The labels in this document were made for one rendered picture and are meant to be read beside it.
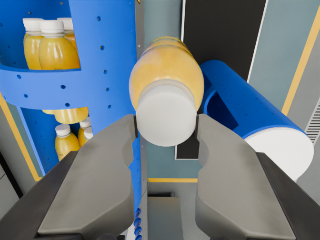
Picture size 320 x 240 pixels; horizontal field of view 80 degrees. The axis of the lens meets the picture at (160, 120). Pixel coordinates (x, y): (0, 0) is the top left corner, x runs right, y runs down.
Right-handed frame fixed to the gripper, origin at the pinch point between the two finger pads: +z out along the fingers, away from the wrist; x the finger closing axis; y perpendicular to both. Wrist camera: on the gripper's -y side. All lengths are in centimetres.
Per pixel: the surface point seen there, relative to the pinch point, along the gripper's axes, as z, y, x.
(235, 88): 73, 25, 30
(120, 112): 24.0, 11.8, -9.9
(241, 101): 60, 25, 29
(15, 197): 126, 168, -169
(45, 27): 24.3, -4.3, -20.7
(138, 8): 54, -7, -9
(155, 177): 144, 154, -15
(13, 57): 32.0, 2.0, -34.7
